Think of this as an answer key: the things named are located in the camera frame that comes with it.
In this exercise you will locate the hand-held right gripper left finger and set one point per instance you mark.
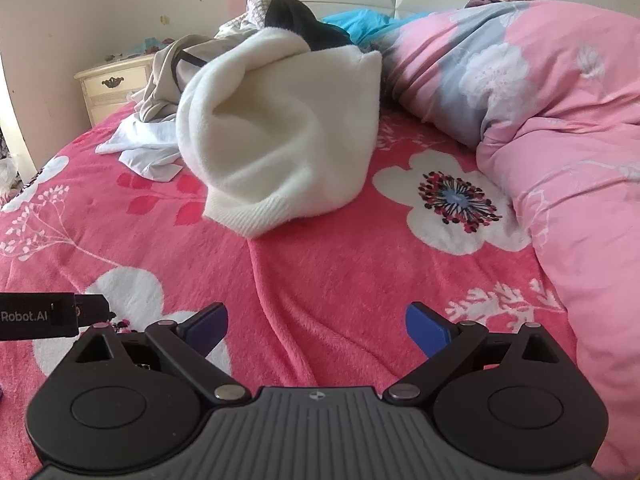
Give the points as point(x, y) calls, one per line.
point(210, 327)

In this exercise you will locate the white fluffy sweater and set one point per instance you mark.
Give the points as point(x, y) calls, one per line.
point(275, 125)

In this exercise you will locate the cream nightstand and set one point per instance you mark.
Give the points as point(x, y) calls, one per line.
point(110, 85)

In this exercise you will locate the beige garment with dark stripes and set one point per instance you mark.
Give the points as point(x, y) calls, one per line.
point(165, 65)

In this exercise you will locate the pink floral blanket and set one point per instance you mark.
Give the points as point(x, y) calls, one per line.
point(325, 285)

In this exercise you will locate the pink checked garment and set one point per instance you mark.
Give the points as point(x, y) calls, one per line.
point(255, 5)

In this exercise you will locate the black garment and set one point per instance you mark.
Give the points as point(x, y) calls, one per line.
point(300, 20)

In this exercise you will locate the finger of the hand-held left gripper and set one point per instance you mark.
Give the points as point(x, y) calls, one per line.
point(92, 310)

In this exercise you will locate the turquoise pillow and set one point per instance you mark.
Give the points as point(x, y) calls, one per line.
point(360, 22)

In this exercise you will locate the pink floral quilt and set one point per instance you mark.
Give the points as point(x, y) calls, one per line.
point(550, 110)

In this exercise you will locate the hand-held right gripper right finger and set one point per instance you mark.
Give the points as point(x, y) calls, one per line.
point(425, 330)

